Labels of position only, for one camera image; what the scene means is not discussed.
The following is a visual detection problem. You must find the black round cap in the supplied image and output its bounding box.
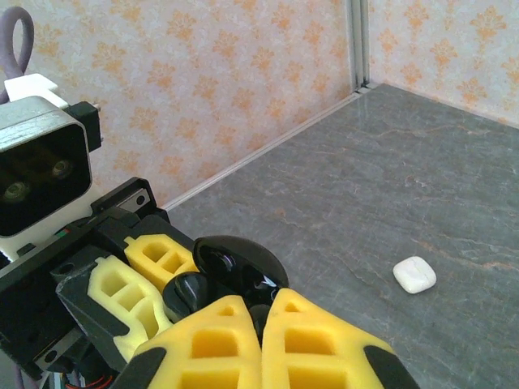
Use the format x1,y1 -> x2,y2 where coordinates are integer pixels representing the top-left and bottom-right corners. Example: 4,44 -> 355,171
161,234 -> 290,325

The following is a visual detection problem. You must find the white earbud charging case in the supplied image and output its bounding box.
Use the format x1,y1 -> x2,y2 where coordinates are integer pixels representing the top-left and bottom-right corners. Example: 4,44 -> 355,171
392,255 -> 438,295

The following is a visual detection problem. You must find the aluminium frame post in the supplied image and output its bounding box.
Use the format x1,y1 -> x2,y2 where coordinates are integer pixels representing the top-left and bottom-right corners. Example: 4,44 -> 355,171
346,0 -> 370,94

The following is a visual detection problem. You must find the aluminium frame rail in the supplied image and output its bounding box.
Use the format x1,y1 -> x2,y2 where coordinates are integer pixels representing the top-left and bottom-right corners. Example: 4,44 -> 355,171
164,87 -> 362,212

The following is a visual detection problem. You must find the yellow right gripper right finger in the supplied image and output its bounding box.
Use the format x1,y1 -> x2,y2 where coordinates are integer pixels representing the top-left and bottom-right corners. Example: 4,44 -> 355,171
261,288 -> 421,389

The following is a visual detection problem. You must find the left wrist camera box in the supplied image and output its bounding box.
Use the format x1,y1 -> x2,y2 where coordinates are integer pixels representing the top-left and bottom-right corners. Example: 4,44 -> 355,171
0,72 -> 102,260

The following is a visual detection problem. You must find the purple camera cable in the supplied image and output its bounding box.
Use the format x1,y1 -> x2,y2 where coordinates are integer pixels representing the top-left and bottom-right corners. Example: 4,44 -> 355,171
0,6 -> 36,102

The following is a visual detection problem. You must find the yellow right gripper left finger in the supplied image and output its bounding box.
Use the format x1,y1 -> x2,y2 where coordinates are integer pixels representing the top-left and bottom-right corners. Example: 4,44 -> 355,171
111,295 -> 263,389

